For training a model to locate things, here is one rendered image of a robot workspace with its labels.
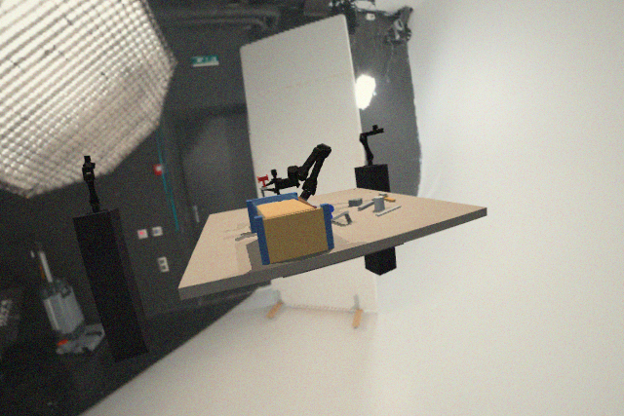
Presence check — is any clear-panelled rack with blue frame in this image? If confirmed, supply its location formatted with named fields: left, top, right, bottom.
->
left=247, top=192, right=334, bottom=265

